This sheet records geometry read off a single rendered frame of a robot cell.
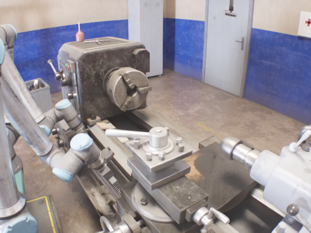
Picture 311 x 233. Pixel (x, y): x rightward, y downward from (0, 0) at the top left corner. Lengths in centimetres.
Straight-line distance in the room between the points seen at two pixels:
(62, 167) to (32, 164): 189
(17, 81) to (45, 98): 228
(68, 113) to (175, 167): 77
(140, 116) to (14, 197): 108
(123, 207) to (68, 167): 27
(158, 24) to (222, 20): 143
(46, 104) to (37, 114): 226
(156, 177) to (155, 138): 13
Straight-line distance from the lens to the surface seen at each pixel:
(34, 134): 95
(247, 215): 114
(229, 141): 85
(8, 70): 124
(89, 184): 173
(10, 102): 87
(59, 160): 97
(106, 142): 135
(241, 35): 431
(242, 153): 83
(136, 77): 136
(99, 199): 161
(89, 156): 98
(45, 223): 169
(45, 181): 251
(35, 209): 180
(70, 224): 203
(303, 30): 370
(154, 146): 74
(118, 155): 123
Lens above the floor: 157
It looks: 27 degrees down
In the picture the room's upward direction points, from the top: straight up
